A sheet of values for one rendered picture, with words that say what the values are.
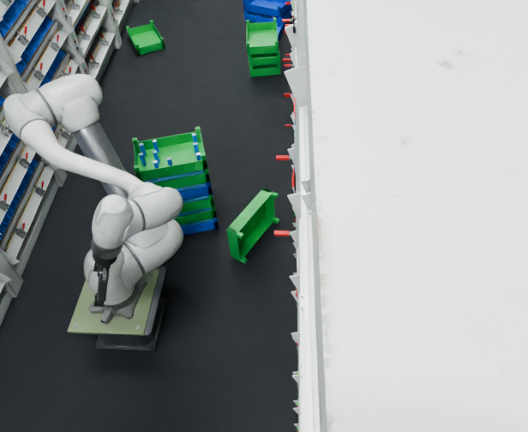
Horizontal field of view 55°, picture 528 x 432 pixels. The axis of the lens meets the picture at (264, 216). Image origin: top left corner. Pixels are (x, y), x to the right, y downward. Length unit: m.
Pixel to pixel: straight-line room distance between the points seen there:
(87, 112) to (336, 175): 1.74
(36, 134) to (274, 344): 1.19
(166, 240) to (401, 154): 1.81
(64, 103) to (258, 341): 1.16
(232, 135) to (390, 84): 2.82
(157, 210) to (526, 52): 1.37
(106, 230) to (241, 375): 0.90
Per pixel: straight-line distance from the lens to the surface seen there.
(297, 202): 0.72
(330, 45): 0.21
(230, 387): 2.07
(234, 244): 2.28
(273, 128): 3.02
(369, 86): 0.19
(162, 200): 1.55
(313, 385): 0.39
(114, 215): 1.44
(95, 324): 2.08
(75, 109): 1.86
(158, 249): 1.95
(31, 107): 1.84
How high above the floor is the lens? 1.90
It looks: 49 degrees down
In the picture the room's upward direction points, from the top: 5 degrees counter-clockwise
